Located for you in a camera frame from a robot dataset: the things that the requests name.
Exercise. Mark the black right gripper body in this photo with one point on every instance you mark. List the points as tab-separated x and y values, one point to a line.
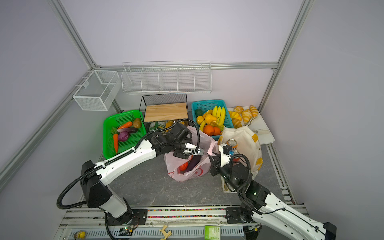
228	174

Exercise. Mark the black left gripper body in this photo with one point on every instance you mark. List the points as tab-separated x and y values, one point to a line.
178	148

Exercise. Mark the dark purple eggplant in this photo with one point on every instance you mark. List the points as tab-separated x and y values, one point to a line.
193	162

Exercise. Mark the red tomato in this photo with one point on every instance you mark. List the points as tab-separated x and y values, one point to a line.
183	167

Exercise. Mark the cream canvas tote bag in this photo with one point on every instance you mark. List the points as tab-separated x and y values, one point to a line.
248	145

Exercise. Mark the pink plastic grocery bag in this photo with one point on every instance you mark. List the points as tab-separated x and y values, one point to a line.
208	144

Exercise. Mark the red cola can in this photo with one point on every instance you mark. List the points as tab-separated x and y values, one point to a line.
235	156

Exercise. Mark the orange Fanta can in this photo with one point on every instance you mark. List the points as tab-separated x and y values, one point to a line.
233	143

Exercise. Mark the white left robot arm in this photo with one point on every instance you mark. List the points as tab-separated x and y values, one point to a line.
95	178

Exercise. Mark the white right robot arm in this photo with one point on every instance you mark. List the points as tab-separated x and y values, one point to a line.
260	205

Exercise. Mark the white metal food tongs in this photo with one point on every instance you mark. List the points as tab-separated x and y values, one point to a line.
258	126

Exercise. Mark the yellow snack packet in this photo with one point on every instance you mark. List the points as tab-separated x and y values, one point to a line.
171	123

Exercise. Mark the green snack packet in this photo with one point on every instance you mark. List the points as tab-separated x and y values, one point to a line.
155	126

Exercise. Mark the yellow lemon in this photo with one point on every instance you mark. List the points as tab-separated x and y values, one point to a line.
200	119

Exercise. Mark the orange fruit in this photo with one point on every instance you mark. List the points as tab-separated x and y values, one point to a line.
217	131
209	130

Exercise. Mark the green avocado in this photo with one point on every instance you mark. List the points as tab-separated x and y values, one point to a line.
199	112

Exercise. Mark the brown potato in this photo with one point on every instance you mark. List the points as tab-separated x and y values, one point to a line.
137	123

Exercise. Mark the pale purple long eggplant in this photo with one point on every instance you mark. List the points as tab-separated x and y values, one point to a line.
129	130

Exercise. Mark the teal plastic fruit basket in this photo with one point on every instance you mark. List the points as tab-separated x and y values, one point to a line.
210	104

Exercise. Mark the carrot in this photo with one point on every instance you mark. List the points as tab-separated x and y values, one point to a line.
126	125
115	134

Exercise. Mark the yellow striped croissant front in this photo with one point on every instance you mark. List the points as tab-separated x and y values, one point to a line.
236	123

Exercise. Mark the yellow banana bunch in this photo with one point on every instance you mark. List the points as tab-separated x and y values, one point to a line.
219	113

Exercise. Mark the white plastic tray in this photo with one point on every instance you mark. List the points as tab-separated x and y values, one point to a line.
264	139

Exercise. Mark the yellow croissant left back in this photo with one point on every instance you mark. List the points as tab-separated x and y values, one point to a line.
235	115

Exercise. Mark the striped croissant middle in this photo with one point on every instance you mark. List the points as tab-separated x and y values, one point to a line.
246	116

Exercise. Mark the striped croissant far right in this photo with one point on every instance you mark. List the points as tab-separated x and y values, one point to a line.
253	110

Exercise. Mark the round bread roll back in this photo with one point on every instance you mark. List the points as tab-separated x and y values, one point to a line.
238	109

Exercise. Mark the green plastic vegetable basket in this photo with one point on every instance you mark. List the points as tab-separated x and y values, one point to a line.
116	121

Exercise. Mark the small white mesh basket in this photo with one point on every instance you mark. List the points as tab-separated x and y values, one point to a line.
98	91

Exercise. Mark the black wire wooden shelf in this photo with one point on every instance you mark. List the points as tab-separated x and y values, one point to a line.
163	107

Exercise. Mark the green card on rail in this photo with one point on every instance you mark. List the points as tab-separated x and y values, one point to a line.
212	233

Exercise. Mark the long white wire basket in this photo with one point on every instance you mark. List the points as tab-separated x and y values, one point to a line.
167	77

